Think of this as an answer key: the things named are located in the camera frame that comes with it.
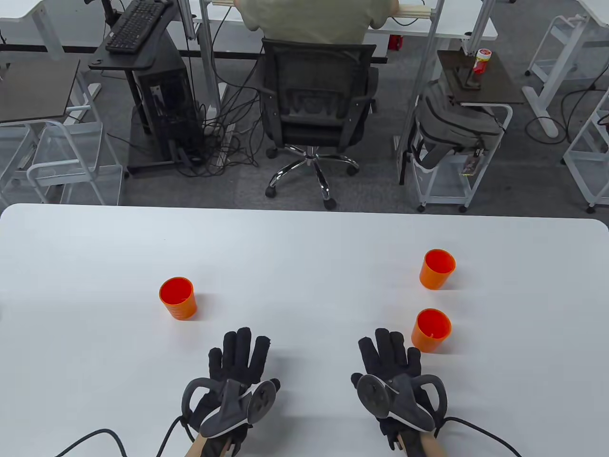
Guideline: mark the white cart with brown top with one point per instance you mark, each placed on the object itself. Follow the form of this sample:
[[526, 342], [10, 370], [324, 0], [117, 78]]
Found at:
[[499, 88]]

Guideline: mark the white desk leg frame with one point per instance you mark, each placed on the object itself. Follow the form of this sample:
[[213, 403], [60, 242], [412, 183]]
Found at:
[[547, 81]]

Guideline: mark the person's left forearm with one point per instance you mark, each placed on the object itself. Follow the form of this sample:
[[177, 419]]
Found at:
[[196, 448]]

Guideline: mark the white desk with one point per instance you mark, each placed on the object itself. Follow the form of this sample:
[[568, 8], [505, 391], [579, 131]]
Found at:
[[428, 26]]

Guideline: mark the person's right hand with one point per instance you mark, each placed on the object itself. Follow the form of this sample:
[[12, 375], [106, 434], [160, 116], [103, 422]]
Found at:
[[390, 352]]

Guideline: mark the red lidded jar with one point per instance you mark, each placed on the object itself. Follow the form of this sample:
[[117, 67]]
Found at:
[[481, 59]]

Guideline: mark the black computer tower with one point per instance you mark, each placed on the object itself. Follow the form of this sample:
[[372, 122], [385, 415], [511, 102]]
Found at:
[[166, 104]]

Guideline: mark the white metal rack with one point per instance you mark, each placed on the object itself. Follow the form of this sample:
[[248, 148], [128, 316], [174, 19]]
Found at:
[[587, 157]]

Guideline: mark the grey backpack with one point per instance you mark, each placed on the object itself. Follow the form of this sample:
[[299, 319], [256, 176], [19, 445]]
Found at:
[[447, 124]]

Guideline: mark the orange cup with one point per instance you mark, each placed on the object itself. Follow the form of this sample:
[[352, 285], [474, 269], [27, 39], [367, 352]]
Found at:
[[435, 281], [178, 304], [428, 340]]

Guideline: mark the aluminium frame post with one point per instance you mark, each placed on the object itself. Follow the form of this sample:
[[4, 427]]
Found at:
[[423, 62], [209, 57]]

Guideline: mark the white power strip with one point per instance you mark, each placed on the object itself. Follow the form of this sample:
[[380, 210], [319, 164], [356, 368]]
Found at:
[[226, 143]]

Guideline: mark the grey right hand controller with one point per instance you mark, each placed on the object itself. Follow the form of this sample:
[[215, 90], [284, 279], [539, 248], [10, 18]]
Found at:
[[414, 409]]

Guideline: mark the person's left hand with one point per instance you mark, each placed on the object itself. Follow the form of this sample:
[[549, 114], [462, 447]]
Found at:
[[238, 352]]

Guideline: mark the grey hand controller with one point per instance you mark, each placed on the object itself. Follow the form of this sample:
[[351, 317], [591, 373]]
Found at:
[[223, 414], [414, 409]]

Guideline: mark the grey left hand controller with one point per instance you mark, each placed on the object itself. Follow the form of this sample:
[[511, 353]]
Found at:
[[223, 414]]

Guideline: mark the black holder on cart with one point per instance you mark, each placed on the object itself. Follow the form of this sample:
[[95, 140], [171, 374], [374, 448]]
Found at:
[[465, 76]]

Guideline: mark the black mesh office chair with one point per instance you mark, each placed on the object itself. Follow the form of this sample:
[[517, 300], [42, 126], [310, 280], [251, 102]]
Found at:
[[314, 90]]

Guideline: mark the black computer stand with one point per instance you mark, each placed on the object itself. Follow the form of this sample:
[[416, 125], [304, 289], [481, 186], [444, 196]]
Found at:
[[142, 59]]

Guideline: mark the black keyboard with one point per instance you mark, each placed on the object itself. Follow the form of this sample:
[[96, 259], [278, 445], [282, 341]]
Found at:
[[135, 26]]

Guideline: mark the hanging backpack tag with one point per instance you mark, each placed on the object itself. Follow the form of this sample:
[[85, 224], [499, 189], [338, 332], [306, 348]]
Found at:
[[471, 164]]

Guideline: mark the brown top side table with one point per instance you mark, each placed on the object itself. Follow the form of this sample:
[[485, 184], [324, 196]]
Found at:
[[33, 90]]

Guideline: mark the monitor on black stand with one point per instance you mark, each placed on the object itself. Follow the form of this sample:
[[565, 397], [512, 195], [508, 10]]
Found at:
[[108, 9]]

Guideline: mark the person's right forearm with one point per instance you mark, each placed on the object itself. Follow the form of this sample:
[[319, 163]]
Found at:
[[430, 447]]

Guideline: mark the small red box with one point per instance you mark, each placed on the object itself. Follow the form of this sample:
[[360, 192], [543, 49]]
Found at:
[[395, 42]]

